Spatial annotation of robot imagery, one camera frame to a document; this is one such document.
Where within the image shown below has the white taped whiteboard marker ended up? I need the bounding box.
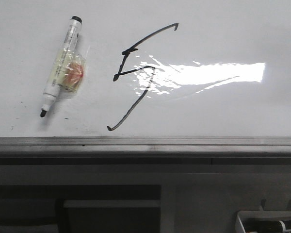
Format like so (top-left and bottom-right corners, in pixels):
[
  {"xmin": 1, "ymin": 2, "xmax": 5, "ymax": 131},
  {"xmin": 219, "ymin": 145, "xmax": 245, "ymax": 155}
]
[{"xmin": 40, "ymin": 16, "xmax": 82, "ymax": 117}]

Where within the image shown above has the white whiteboard with aluminium frame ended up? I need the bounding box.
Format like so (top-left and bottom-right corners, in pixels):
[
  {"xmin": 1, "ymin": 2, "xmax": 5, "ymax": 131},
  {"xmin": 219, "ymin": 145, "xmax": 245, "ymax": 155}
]
[{"xmin": 0, "ymin": 0, "xmax": 291, "ymax": 156}]

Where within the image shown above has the black capped whiteboard marker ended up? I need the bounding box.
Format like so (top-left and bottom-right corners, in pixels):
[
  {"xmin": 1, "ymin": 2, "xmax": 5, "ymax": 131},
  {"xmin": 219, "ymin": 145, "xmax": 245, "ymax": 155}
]
[{"xmin": 243, "ymin": 220, "xmax": 291, "ymax": 233}]

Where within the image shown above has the white marker tray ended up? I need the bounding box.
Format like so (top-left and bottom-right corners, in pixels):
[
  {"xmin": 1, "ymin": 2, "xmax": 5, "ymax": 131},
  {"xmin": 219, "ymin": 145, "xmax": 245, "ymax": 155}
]
[{"xmin": 235, "ymin": 211, "xmax": 291, "ymax": 233}]

